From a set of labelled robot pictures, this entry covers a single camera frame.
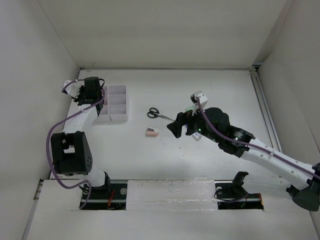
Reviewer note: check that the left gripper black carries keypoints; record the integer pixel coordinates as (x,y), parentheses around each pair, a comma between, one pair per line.
(78,98)

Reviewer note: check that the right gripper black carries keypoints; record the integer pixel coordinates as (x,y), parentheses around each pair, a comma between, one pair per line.
(182,119)

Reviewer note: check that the green highlighter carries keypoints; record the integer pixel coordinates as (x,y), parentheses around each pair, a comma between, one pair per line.
(190,108)

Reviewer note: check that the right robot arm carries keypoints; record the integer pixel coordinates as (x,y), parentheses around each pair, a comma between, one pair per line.
(298,180)

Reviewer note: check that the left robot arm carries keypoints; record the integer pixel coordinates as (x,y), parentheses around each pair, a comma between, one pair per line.
(67,148)

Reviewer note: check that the clear blue-capped glue bottle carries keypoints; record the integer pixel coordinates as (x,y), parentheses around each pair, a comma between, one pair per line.
(196,136)

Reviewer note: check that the pink white stapler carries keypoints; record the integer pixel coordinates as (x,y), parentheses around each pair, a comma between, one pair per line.
(151,132)

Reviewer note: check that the white six-compartment organizer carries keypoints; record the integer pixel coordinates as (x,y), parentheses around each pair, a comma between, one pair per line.
(116,105)

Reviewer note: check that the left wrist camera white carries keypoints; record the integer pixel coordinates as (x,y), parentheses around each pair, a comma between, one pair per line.
(72,88)

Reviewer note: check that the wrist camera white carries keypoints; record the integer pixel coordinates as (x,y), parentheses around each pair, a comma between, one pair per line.
(72,88)
(198,99)

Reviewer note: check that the black-handled scissors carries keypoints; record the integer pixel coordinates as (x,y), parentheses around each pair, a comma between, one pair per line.
(154,113)

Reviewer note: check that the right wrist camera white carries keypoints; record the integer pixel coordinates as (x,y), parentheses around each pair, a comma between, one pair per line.
(198,99)

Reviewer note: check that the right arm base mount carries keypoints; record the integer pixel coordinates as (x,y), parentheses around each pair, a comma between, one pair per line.
(231,195)

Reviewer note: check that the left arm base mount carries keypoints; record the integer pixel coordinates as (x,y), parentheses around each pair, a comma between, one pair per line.
(112,199)

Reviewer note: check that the aluminium rail right side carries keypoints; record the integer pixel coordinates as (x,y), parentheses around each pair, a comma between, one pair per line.
(264,108)

